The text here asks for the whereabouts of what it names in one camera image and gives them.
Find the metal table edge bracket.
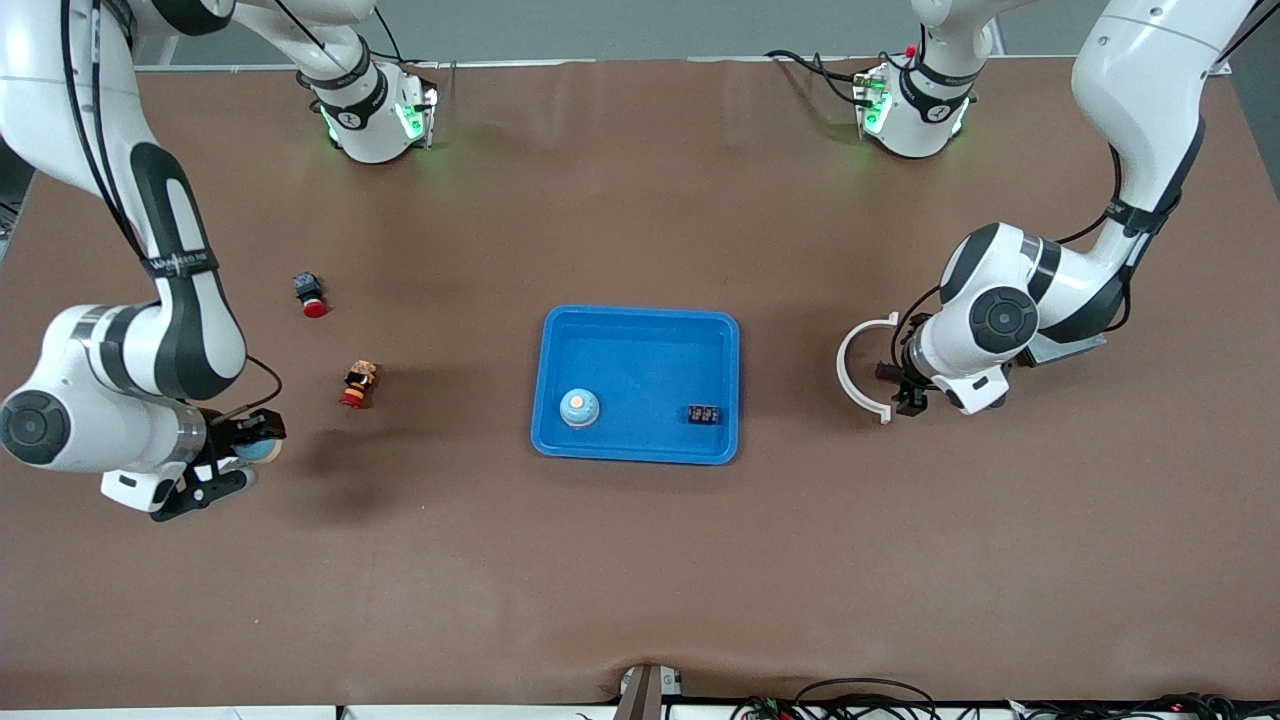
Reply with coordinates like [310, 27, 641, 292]
[614, 664, 684, 720]

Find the tangled black cable bundle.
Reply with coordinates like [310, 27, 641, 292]
[1010, 692, 1280, 720]

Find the red button with yellow collar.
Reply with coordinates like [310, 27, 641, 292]
[339, 360, 380, 410]

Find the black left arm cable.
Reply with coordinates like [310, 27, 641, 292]
[888, 140, 1201, 369]

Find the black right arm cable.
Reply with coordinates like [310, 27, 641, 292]
[58, 0, 286, 421]

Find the grey metal box module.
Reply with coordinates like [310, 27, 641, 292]
[1020, 333, 1108, 368]

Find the blue plastic tray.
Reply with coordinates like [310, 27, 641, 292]
[530, 305, 741, 466]

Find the white half-ring pipe clamp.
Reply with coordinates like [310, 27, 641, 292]
[836, 312, 900, 425]

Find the black looped cable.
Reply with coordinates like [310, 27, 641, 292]
[795, 677, 941, 720]

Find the black base power cable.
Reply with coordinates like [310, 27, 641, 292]
[765, 48, 881, 109]
[370, 5, 441, 71]

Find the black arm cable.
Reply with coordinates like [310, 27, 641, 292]
[58, 0, 286, 421]
[888, 140, 1201, 369]

